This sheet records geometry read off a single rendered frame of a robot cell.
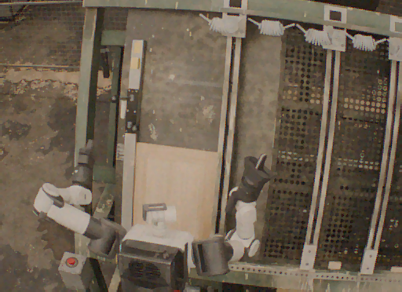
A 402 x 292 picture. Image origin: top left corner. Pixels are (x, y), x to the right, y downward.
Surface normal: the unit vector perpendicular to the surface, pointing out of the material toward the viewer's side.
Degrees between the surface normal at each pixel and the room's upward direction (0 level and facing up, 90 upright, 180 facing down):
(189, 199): 58
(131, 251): 23
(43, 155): 0
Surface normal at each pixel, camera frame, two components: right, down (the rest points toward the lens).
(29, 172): -0.04, -0.73
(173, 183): -0.21, 0.18
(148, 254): 0.04, -0.94
